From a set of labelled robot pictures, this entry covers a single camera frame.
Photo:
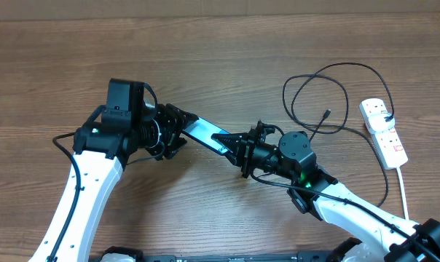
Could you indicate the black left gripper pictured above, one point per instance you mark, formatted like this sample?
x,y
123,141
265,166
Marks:
x,y
175,120

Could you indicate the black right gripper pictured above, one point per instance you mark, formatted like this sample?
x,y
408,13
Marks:
x,y
244,152

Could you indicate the Samsung Galaxy smartphone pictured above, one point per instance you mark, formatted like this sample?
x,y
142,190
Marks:
x,y
202,131

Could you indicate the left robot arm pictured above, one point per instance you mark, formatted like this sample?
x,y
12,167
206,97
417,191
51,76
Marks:
x,y
99,156

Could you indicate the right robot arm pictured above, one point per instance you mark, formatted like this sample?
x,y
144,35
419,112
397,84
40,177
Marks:
x,y
376,234

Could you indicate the white charger plug adapter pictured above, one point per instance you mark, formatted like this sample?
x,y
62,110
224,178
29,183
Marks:
x,y
377,123

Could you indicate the white power strip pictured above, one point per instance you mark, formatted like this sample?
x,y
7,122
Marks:
x,y
387,143

